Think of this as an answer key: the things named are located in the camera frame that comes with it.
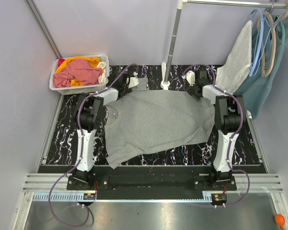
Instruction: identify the grey t shirt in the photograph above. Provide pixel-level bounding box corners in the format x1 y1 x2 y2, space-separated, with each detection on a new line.
105 78 215 169

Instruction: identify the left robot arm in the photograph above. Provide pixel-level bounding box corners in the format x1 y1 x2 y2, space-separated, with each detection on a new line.
72 72 139 184

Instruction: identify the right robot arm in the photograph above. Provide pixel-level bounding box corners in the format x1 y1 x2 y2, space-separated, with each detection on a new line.
185 70 245 188

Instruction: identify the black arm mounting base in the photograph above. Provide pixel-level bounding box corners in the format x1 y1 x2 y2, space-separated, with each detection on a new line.
67 166 237 201

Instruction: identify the white laundry basket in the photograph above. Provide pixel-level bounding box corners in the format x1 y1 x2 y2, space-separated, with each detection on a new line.
49 55 109 95

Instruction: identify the white garment in basket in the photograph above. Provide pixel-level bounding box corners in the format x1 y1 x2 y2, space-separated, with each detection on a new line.
97 61 106 84

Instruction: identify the metal clothes rack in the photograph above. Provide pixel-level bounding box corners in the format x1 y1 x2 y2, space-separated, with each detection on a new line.
160 0 288 90

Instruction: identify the orange shirt in basket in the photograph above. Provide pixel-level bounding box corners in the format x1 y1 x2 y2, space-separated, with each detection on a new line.
55 56 101 87

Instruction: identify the white hanging cloth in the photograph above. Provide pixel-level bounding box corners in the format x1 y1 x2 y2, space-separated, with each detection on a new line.
216 21 252 93

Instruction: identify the pink shirt in basket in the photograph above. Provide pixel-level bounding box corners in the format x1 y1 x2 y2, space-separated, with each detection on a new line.
53 58 104 88

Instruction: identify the magenta garment in basket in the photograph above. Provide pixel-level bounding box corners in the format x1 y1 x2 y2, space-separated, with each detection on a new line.
57 58 65 67

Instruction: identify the teal hanging garment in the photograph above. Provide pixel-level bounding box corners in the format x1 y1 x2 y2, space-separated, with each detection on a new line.
235 15 285 119

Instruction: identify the blue plastic hanger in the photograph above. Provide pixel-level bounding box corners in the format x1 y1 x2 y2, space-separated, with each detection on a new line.
249 9 274 77

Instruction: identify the teal plastic hanger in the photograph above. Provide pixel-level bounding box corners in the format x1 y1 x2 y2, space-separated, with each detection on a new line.
276 22 286 45

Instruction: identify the beige plastic hanger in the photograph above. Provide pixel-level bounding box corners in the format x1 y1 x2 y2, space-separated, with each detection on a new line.
261 0 288 78

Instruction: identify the orange ball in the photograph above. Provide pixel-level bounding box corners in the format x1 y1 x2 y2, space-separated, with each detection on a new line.
275 214 286 230

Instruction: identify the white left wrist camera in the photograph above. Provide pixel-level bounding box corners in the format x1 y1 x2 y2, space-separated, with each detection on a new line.
128 72 139 88

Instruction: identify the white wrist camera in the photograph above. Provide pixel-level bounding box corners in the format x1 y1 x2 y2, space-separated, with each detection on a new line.
128 72 139 88
182 70 195 86

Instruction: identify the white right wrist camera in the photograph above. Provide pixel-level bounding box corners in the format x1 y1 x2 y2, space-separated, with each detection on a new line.
182 70 195 86

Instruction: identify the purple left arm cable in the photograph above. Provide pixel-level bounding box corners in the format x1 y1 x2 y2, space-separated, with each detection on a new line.
47 63 140 227

